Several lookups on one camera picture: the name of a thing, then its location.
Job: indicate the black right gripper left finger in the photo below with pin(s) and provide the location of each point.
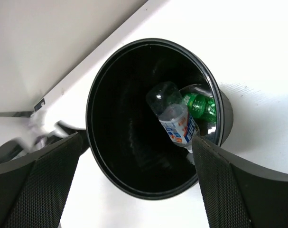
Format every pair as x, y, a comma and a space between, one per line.
34, 188

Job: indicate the black plastic waste bin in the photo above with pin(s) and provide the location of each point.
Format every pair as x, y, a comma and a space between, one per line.
128, 142

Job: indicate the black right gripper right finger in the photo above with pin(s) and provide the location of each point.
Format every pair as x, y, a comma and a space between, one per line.
238, 193

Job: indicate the orange blue label bottle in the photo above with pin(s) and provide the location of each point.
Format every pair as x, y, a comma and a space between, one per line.
168, 105

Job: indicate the green plastic bottle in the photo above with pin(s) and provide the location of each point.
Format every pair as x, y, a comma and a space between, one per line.
200, 102

